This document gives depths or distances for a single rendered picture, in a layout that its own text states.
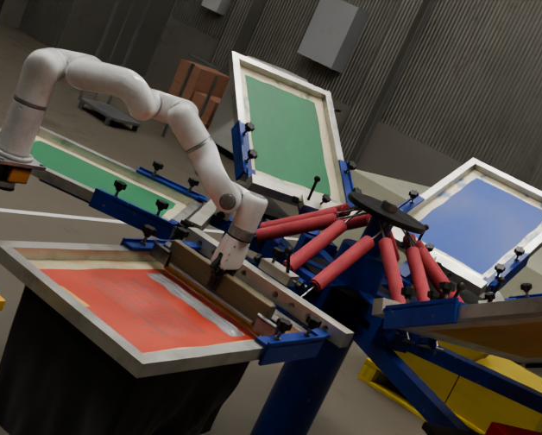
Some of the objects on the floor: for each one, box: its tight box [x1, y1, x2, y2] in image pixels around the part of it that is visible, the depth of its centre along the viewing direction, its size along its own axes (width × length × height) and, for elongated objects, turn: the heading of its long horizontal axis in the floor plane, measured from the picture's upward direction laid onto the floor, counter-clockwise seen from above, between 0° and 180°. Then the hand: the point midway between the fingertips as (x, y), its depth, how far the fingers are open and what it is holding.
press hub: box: [249, 192, 425, 435], centre depth 332 cm, size 40×40×135 cm
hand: (218, 282), depth 254 cm, fingers open, 4 cm apart
